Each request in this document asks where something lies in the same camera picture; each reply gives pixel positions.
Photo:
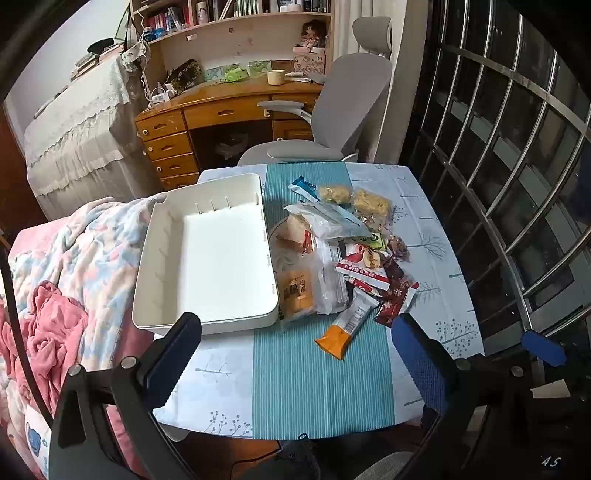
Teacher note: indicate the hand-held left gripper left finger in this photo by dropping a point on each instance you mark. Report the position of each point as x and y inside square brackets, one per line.
[173, 355]

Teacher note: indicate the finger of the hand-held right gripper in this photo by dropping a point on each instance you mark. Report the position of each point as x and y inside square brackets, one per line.
[544, 348]

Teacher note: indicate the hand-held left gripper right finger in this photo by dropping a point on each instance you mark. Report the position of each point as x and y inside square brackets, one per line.
[418, 364]

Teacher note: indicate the dark red floral packet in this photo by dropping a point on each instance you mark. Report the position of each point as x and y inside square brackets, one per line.
[395, 272]
[396, 302]

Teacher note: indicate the orange white snack bar packet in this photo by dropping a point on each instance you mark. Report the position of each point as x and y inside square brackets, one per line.
[344, 330]

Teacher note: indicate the red white snack packet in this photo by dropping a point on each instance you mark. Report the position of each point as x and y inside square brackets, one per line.
[364, 279]

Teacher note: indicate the white plastic storage box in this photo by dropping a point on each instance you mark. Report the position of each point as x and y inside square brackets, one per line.
[217, 258]

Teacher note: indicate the clear bread packet orange label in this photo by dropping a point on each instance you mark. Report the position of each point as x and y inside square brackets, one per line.
[295, 290]

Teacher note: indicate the large white blue snack bag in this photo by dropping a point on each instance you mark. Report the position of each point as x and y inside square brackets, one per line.
[330, 219]

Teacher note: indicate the yellow puffed rice cake packet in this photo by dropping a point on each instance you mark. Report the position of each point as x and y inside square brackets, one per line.
[371, 203]
[334, 194]

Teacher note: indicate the blue white snack packet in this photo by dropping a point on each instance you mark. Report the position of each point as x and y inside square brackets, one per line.
[302, 187]

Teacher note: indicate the pink fleece blanket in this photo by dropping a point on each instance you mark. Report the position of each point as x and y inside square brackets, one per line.
[53, 327]

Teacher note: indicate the floral fleece blanket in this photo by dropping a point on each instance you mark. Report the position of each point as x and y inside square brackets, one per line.
[87, 258]

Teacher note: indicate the small yellow green packet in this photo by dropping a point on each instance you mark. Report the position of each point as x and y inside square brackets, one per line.
[375, 241]

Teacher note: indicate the tan pastry packet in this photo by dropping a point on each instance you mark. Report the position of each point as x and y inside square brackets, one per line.
[298, 233]

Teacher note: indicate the trash bin with plastic bag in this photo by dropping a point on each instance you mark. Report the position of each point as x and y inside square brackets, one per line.
[233, 147]

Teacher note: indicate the white lace cover cloth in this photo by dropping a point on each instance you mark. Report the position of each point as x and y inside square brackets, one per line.
[78, 134]

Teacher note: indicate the wooden desk with drawers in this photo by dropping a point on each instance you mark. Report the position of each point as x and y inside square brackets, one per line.
[221, 110]

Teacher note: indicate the white power strip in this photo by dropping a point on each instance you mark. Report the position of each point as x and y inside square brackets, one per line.
[161, 96]

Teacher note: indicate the grey office chair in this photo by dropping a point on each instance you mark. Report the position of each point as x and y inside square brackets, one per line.
[351, 106]

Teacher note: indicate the cream curtain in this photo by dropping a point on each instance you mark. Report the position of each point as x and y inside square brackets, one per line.
[404, 92]

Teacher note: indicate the dark floral pouch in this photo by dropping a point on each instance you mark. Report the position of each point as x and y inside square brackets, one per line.
[183, 74]

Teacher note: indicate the pale green packet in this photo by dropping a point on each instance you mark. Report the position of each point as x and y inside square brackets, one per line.
[214, 74]
[259, 68]

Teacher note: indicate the bright green packet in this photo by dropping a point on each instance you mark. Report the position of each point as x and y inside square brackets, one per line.
[236, 73]

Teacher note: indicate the cream cup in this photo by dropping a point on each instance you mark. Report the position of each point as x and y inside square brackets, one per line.
[276, 77]

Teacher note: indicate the floral fabric bag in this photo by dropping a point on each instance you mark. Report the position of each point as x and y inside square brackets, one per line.
[135, 54]

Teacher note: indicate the stack of books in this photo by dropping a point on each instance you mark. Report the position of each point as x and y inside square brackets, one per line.
[85, 64]

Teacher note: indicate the pink patterned box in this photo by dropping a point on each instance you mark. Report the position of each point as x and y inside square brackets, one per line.
[309, 61]

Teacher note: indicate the wooden desk hutch shelf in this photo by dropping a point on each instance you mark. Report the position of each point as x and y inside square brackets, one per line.
[240, 39]

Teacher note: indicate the row of books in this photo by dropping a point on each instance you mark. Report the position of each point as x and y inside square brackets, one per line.
[166, 21]

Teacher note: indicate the doll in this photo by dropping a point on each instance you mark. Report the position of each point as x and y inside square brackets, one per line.
[311, 34]

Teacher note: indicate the metal rail rack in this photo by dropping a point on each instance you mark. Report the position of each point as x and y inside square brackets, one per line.
[508, 138]

